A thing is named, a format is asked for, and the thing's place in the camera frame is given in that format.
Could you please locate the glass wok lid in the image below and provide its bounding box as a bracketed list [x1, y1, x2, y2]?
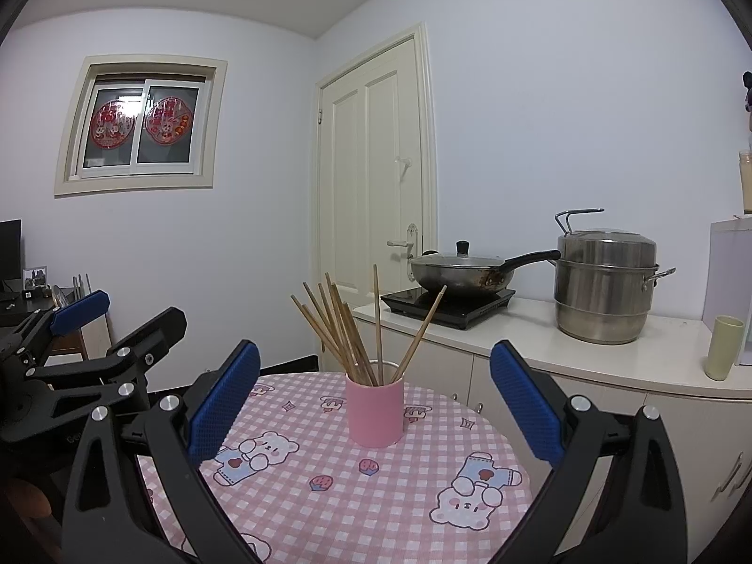
[411, 240, 505, 265]

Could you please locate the pink checked bear tablecloth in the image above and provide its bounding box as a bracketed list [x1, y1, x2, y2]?
[135, 371, 533, 564]

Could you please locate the black induction cooktop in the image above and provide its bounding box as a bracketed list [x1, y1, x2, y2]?
[381, 287, 517, 331]

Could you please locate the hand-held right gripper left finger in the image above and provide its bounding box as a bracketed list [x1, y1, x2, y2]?
[62, 339, 262, 564]

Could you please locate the beige bottle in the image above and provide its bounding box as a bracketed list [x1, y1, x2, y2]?
[738, 149, 752, 215]

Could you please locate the silver door handle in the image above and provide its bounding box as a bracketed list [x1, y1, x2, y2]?
[386, 223, 419, 283]

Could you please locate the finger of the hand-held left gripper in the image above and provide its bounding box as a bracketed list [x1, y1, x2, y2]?
[0, 290, 112, 365]
[26, 306, 188, 409]

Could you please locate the pink cup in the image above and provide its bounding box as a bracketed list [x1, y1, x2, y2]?
[345, 371, 406, 449]

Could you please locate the white counter cabinet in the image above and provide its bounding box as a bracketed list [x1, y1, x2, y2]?
[352, 297, 752, 564]

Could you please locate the cream panel door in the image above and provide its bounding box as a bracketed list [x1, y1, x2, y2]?
[314, 22, 439, 374]

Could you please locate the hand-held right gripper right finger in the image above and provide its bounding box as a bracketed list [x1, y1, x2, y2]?
[489, 339, 688, 564]

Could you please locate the black computer monitor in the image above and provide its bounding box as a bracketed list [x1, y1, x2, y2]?
[0, 219, 23, 283]

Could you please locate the stainless steel steamer pot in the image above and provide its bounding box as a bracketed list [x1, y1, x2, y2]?
[554, 208, 676, 345]

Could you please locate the pale green cup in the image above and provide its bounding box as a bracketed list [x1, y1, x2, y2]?
[706, 315, 746, 382]

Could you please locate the cream framed window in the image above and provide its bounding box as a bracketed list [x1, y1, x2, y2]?
[54, 55, 229, 197]

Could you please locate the black wok with lid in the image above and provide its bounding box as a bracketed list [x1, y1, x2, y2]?
[409, 250, 562, 296]

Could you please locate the bundle of wooden chopsticks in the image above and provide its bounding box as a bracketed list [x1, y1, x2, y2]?
[290, 264, 447, 387]

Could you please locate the red round window decal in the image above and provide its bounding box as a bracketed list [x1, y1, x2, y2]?
[145, 97, 192, 145]
[90, 100, 135, 148]

